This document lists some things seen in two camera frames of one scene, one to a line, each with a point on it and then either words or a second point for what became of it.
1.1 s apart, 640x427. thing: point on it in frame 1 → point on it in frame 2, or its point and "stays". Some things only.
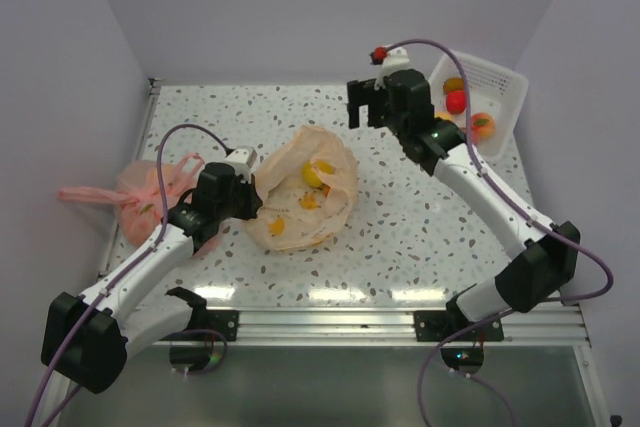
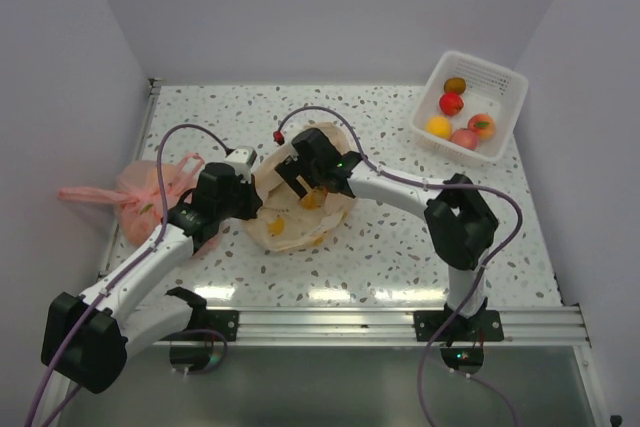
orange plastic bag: x=308 y=184 stays
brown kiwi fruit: x=454 y=84 stays
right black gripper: x=364 y=93 → x=289 y=171
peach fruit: x=483 y=127 stays
